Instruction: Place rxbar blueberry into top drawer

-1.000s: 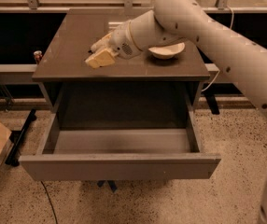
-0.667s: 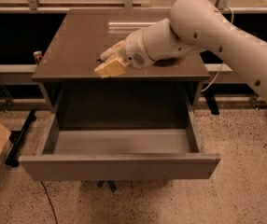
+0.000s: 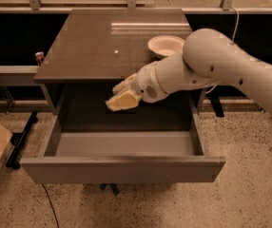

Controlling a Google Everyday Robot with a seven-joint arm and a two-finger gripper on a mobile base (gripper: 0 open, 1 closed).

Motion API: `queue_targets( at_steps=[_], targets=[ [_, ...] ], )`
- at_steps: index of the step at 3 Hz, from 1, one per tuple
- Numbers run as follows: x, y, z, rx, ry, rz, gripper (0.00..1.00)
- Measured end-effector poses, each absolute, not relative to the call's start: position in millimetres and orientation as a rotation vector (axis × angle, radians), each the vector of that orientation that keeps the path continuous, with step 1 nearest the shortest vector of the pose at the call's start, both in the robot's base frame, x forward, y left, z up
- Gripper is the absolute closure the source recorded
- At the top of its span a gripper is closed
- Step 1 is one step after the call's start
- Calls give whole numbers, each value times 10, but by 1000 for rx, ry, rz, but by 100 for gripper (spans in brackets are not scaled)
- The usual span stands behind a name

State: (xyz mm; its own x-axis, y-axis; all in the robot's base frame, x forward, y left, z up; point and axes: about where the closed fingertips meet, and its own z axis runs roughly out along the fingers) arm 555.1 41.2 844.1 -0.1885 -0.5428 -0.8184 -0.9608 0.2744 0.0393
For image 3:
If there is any grey drawer cabinet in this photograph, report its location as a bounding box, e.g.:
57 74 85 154
33 8 216 135

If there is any open grey top drawer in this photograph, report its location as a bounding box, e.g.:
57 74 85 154
21 110 225 184

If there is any red soda can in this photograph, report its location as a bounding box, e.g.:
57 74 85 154
35 51 45 66

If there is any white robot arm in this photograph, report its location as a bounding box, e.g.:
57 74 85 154
106 28 272 115

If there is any black metal floor bar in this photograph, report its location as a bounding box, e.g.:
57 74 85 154
6 111 38 170

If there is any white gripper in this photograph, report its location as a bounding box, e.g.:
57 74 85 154
106 62 168 111

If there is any white paper bowl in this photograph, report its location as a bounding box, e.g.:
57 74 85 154
147 35 185 59

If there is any white cable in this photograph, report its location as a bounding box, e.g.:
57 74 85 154
204 7 241 96

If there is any black floor cable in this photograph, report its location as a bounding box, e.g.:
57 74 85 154
41 183 61 228

